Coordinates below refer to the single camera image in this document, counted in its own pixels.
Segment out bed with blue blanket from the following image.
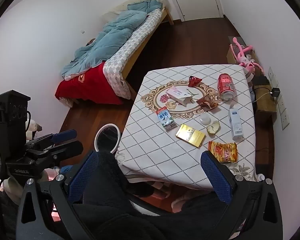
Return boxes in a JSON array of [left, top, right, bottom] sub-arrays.
[[60, 0, 163, 81]]

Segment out red drink can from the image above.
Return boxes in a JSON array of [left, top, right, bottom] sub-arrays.
[[217, 73, 237, 101]]

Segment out grey checkered bedsheet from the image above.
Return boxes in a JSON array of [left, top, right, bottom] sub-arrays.
[[103, 9, 165, 100]]

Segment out brown crumpled wrapper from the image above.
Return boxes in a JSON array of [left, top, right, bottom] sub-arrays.
[[196, 95, 219, 110]]

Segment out white and blue box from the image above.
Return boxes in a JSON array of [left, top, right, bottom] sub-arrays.
[[228, 107, 243, 140]]

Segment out pink and white carton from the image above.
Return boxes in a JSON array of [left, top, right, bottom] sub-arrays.
[[166, 86, 193, 105]]

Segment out yellow wrapper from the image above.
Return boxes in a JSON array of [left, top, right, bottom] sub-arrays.
[[206, 121, 220, 134]]

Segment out wooden bed frame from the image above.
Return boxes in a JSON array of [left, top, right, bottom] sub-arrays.
[[122, 7, 175, 81]]

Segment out white charger cable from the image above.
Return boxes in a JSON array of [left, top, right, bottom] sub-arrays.
[[252, 91, 273, 103]]

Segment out orange snack packet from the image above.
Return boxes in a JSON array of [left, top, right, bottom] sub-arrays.
[[208, 141, 238, 164]]

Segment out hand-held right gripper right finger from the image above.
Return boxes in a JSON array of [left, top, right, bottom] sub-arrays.
[[201, 151, 283, 240]]

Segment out small milk carton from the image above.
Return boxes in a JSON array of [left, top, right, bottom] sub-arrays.
[[156, 106, 176, 132]]

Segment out gold cigarette box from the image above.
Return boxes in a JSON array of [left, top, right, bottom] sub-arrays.
[[175, 124, 206, 148]]

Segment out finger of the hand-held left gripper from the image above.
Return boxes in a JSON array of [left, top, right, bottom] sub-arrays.
[[27, 140, 84, 166], [34, 129, 77, 146]]

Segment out cream pillow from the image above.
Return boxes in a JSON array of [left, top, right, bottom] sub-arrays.
[[104, 0, 166, 23]]

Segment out red blanket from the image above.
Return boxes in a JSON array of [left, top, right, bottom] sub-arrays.
[[55, 64, 124, 105]]

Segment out pink plush toy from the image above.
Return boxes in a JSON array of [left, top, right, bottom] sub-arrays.
[[230, 37, 264, 75]]

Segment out white patterned tablecloth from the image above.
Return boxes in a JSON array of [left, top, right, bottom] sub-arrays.
[[115, 64, 258, 191]]

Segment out small black box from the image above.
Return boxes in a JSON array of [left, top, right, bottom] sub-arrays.
[[252, 76, 271, 87]]

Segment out brown cardboard box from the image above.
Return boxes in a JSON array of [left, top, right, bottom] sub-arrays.
[[226, 45, 256, 65]]

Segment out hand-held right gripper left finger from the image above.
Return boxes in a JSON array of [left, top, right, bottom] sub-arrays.
[[16, 150, 100, 240]]

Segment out white round trash bin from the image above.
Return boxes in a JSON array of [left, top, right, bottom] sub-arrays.
[[94, 123, 121, 153]]

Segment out person's black trouser legs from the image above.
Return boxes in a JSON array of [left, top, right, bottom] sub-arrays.
[[71, 150, 243, 240]]

